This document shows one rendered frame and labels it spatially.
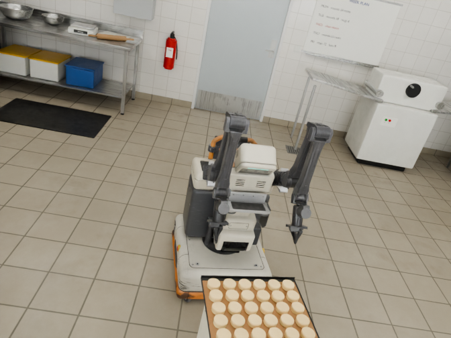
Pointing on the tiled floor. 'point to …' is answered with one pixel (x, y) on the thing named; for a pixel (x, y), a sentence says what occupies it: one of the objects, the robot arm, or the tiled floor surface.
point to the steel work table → (36, 24)
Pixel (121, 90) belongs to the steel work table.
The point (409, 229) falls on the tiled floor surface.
